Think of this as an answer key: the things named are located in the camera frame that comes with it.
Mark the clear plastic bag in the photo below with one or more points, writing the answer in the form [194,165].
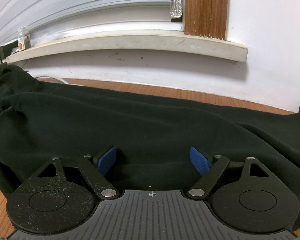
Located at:
[43,38]

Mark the beige stone window sill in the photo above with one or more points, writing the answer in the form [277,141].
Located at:
[138,40]

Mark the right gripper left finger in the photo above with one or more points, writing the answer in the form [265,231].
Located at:
[94,169]

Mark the black fleece garment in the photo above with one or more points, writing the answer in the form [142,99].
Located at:
[39,120]

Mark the brown wooden window frame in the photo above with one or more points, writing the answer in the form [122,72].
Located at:
[206,18]

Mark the grey roller window shutter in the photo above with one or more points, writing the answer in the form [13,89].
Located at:
[54,16]

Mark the small glass jar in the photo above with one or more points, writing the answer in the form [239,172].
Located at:
[24,41]

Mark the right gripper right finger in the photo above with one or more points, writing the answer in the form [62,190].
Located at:
[210,170]

